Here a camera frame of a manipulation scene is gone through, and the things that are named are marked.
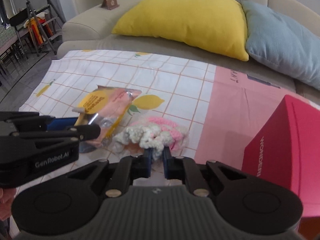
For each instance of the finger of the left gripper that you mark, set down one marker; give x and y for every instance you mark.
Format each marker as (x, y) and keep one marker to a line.
(83, 133)
(33, 121)

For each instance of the red lidded storage cube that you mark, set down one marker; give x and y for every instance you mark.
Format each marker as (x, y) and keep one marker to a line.
(286, 152)

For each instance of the black step ladder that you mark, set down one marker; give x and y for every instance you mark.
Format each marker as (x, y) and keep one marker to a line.
(44, 25)

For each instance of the white lemon grid tablecloth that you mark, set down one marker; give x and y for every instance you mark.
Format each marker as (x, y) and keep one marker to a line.
(173, 88)

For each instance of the pink paper mat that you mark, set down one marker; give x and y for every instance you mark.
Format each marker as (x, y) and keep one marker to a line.
(239, 106)

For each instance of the yellow cushion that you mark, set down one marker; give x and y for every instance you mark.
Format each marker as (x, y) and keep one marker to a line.
(216, 26)

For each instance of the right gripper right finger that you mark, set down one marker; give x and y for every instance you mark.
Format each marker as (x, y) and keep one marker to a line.
(201, 180)

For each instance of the beige fabric sofa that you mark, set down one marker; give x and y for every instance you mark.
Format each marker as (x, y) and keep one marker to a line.
(92, 29)

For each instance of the yellow labelled plastic packet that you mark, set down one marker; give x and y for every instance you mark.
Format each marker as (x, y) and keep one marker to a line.
(105, 107)

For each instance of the pink white knitted scrunchie pack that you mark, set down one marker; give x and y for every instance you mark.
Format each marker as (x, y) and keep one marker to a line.
(152, 132)

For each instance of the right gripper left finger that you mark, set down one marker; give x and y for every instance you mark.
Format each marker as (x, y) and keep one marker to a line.
(107, 179)

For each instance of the light blue cushion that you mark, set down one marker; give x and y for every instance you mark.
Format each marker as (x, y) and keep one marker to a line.
(281, 43)

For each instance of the small brown card stand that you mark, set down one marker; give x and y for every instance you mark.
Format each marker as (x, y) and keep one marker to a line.
(110, 4)

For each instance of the person's left hand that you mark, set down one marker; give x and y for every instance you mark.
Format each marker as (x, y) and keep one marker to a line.
(6, 197)

